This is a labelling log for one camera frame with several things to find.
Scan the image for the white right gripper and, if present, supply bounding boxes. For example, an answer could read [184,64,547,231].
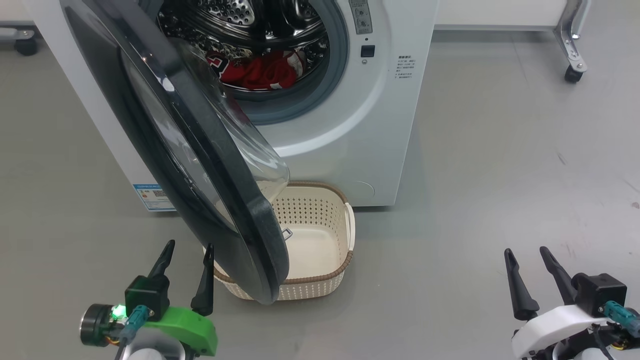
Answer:
[504,246,609,360]

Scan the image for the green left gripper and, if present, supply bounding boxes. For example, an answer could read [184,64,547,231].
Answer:
[79,239,219,357]

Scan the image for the dark round washer door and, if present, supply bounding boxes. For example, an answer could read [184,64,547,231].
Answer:
[59,0,291,306]

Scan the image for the red jersey black numbers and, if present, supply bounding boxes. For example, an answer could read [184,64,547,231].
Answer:
[206,50,231,77]

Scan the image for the red shorts white stripes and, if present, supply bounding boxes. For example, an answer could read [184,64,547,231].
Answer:
[220,50,307,92]

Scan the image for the cream perforated laundry basket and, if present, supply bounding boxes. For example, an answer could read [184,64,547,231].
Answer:
[202,181,356,302]

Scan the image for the white front-load washing machine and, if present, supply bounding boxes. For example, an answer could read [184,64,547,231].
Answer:
[22,0,441,213]

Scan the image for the steel washer drum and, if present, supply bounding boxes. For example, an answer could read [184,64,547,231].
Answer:
[157,0,331,92]

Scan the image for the blue energy label sticker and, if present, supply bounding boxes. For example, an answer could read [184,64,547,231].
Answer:
[133,184,177,213]

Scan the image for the white panel base board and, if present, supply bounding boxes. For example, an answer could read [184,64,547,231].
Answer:
[434,0,571,32]

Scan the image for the right camera cable teal plug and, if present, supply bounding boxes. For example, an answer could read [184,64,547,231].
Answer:
[602,301,640,339]

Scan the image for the metal caster leg bracket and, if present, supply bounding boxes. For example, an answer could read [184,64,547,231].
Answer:
[554,0,591,71]

